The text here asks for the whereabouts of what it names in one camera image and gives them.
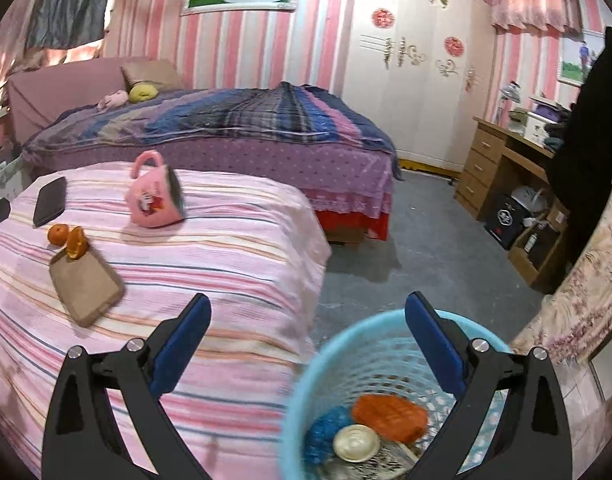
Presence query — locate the pink piggy bank mug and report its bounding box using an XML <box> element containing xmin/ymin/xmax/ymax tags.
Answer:
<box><xmin>125</xmin><ymin>151</ymin><xmax>187</xmax><ymax>229</ymax></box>

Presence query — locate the black box under desk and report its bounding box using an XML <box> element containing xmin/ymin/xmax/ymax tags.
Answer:
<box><xmin>484</xmin><ymin>194</ymin><xmax>528</xmax><ymax>250</ymax></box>

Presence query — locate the orange fruit piece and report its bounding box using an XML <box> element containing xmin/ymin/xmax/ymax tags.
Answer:
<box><xmin>47</xmin><ymin>223</ymin><xmax>70</xmax><ymax>247</ymax></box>

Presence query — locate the light blue trash basket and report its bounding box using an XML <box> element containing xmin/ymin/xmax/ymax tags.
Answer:
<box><xmin>277</xmin><ymin>308</ymin><xmax>513</xmax><ymax>480</ymax></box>

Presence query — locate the white wardrobe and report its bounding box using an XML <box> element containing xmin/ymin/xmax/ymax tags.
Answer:
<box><xmin>342</xmin><ymin>0</ymin><xmax>496</xmax><ymax>174</ymax></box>

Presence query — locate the purple bed with quilt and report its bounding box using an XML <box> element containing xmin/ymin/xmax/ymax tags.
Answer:
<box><xmin>7</xmin><ymin>58</ymin><xmax>400</xmax><ymax>240</ymax></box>

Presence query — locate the dark grey hanging cloth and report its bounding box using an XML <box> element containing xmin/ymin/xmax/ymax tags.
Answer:
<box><xmin>25</xmin><ymin>0</ymin><xmax>108</xmax><ymax>50</ymax></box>

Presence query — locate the printed snack bag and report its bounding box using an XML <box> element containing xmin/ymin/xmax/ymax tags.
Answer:
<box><xmin>315</xmin><ymin>442</ymin><xmax>419</xmax><ymax>480</ymax></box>

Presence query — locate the yellow plush toy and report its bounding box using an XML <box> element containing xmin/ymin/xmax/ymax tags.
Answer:
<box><xmin>128</xmin><ymin>82</ymin><xmax>158</xmax><ymax>104</ymax></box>

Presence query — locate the wooden desk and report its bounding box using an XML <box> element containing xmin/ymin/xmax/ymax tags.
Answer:
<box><xmin>455</xmin><ymin>118</ymin><xmax>565</xmax><ymax>294</ymax></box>

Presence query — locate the orange peel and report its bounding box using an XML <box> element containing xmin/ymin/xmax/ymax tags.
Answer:
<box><xmin>65</xmin><ymin>226</ymin><xmax>89</xmax><ymax>260</ymax></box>

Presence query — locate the pink striped bed cover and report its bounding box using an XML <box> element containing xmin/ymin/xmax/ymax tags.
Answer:
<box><xmin>0</xmin><ymin>162</ymin><xmax>331</xmax><ymax>479</ymax></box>

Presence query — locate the brown tray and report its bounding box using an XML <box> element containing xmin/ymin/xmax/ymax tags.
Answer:
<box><xmin>49</xmin><ymin>246</ymin><xmax>126</xmax><ymax>327</ymax></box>

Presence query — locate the black phone case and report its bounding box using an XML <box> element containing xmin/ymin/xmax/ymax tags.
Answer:
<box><xmin>33</xmin><ymin>177</ymin><xmax>67</xmax><ymax>228</ymax></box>

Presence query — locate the tan pillow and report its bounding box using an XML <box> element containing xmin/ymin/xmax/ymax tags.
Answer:
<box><xmin>120</xmin><ymin>60</ymin><xmax>187</xmax><ymax>92</ymax></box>

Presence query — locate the pink valance curtain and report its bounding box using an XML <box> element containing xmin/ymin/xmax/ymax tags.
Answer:
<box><xmin>491</xmin><ymin>0</ymin><xmax>582</xmax><ymax>34</ymax></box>

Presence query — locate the framed photo right wall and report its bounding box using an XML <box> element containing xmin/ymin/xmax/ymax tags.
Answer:
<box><xmin>557</xmin><ymin>30</ymin><xmax>604</xmax><ymax>87</ymax></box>

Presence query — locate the pink plush toy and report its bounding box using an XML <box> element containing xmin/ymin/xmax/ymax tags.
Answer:
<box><xmin>97</xmin><ymin>90</ymin><xmax>129</xmax><ymax>112</ymax></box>

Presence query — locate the blue crumpled wrapper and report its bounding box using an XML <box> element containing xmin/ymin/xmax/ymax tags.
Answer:
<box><xmin>303</xmin><ymin>405</ymin><xmax>355</xmax><ymax>466</ymax></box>

